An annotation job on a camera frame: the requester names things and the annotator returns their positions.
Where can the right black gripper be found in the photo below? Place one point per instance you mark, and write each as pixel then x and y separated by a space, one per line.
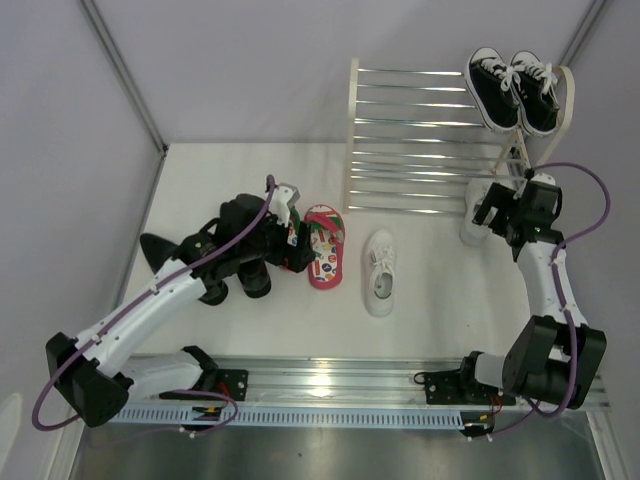
pixel 501 197

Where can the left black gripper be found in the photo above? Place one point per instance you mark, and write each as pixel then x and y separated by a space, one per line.
pixel 292 258

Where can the red green flip-flop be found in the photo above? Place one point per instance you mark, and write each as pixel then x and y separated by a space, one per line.
pixel 297 253
pixel 327 237

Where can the white sneaker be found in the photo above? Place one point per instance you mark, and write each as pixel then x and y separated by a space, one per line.
pixel 470 233
pixel 379 264

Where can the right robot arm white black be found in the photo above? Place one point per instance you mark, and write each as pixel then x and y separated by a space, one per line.
pixel 556 357

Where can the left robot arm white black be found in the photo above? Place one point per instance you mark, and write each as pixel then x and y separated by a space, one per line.
pixel 95 371

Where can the cream shoe rack chrome bars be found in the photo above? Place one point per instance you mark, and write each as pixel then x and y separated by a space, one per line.
pixel 416 138

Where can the right black canvas sneaker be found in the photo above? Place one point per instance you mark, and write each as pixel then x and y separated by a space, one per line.
pixel 535 93

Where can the black canvas sneaker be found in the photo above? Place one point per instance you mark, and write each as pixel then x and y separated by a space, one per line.
pixel 489 80
pixel 535 93

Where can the left black canvas sneaker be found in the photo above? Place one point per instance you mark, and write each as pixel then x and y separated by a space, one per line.
pixel 489 80

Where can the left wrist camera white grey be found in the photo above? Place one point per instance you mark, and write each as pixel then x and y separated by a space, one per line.
pixel 283 202

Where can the aluminium mounting rail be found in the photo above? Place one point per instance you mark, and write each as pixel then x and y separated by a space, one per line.
pixel 352 383

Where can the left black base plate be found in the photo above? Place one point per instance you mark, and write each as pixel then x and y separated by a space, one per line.
pixel 232 383

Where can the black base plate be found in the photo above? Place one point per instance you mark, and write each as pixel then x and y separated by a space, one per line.
pixel 232 383
pixel 443 388

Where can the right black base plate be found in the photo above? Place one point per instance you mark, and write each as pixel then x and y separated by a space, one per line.
pixel 443 388

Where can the slotted grey cable duct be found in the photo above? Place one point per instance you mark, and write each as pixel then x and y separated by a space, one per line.
pixel 414 419

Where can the right aluminium frame post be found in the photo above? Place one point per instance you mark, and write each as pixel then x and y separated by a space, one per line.
pixel 585 29

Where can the aluminium frame post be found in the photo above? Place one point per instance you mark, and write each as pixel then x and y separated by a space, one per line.
pixel 585 29
pixel 110 48

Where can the left aluminium frame post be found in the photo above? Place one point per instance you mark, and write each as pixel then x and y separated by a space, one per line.
pixel 110 48

